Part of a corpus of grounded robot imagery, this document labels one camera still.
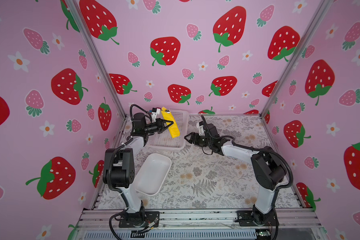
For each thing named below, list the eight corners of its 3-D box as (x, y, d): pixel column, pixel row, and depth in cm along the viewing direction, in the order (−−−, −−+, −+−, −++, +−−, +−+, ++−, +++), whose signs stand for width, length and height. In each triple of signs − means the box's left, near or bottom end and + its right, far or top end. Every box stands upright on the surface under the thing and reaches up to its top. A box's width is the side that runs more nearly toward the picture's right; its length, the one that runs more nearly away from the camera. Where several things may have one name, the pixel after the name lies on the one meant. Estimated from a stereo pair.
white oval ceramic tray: (132, 190, 85) (128, 187, 80) (150, 156, 100) (148, 151, 95) (159, 200, 82) (157, 197, 77) (174, 162, 97) (173, 158, 92)
